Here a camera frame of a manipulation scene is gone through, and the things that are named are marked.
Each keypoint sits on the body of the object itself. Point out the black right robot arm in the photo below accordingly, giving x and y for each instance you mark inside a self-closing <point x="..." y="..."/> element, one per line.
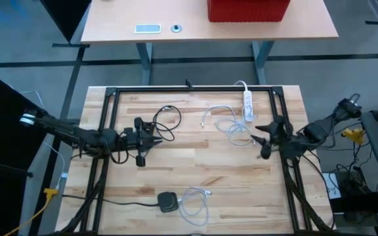
<point x="320" y="131"/>

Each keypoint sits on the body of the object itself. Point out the white outlet box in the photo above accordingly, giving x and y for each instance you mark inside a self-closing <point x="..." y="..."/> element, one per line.
<point x="332" y="190"/>

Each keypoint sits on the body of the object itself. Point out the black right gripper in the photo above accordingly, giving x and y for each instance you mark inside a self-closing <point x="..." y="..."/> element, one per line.
<point x="276" y="136"/>

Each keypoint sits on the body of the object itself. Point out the white power strip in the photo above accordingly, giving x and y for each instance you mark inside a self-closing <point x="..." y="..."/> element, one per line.
<point x="248" y="105"/>

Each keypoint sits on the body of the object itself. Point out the light wooden desk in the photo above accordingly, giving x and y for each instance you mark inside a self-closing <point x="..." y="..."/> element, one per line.
<point x="241" y="31"/>

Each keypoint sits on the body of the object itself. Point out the red plastic bin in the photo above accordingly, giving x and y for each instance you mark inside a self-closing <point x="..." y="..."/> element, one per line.
<point x="248" y="10"/>

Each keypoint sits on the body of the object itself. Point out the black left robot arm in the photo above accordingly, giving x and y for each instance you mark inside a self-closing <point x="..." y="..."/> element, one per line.
<point x="77" y="134"/>

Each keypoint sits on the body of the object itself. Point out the small black bracket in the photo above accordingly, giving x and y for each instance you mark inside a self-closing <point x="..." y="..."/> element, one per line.
<point x="189" y="84"/>

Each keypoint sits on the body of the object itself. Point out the yellow plug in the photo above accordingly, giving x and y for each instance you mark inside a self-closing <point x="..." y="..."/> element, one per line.
<point x="353" y="134"/>

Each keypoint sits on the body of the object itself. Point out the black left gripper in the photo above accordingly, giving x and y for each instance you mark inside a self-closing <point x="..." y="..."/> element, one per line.
<point x="138" y="139"/>

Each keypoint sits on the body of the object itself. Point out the large black partition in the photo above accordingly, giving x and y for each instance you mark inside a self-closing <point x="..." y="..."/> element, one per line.
<point x="5" y="164"/>

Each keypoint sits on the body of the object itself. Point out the black tower power strip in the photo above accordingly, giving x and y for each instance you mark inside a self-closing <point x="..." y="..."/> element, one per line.
<point x="167" y="201"/>

